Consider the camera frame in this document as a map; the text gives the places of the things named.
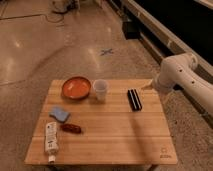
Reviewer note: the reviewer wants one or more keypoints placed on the dark red oblong object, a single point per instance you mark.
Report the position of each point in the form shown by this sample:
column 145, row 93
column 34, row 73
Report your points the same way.
column 71, row 128

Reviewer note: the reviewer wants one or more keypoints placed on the white tube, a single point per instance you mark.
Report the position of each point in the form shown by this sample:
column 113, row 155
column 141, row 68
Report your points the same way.
column 51, row 145

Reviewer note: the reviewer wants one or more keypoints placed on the orange bowl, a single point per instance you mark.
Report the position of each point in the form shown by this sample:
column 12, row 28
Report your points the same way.
column 76, row 88

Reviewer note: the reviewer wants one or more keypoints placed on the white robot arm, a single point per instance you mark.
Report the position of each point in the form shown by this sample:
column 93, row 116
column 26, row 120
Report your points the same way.
column 180, row 70

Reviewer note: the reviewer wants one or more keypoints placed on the black box on floor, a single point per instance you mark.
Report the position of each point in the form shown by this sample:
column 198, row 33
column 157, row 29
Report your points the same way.
column 130, row 30

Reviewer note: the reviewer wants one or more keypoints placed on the white device with cable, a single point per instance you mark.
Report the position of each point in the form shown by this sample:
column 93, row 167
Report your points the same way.
column 58, row 8

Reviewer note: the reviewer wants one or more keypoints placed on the wooden table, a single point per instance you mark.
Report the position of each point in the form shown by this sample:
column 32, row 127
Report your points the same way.
column 112, row 133

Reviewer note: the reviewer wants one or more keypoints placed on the blue sponge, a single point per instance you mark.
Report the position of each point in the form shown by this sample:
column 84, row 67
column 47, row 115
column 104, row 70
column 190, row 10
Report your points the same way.
column 59, row 114

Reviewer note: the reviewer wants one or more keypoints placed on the white ceramic cup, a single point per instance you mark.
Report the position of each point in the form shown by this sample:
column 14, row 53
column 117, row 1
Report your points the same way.
column 100, row 88

